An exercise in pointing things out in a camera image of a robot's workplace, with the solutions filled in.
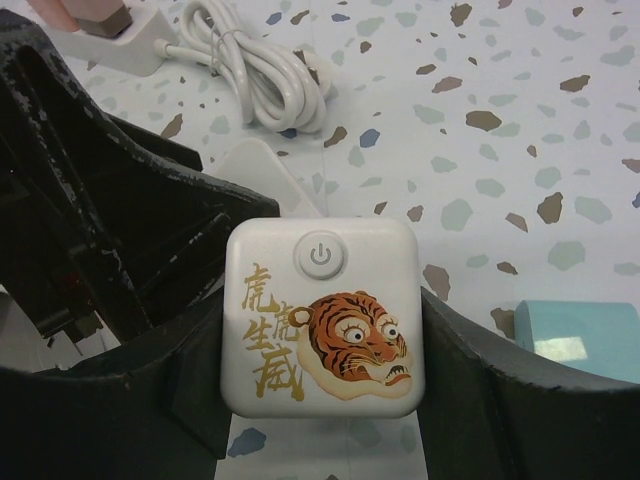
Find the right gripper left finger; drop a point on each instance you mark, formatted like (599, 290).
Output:
(100, 218)

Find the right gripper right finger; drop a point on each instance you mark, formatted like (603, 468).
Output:
(492, 410)

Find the teal plug adapter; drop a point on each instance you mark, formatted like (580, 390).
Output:
(600, 338)

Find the white tiger plug adapter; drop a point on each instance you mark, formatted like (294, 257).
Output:
(322, 318)

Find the brown-pink plug adapter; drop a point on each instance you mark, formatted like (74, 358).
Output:
(102, 18)

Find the pink plug adapter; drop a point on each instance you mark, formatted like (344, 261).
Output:
(55, 13)

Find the white power strip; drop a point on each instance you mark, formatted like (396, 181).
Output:
(132, 52)

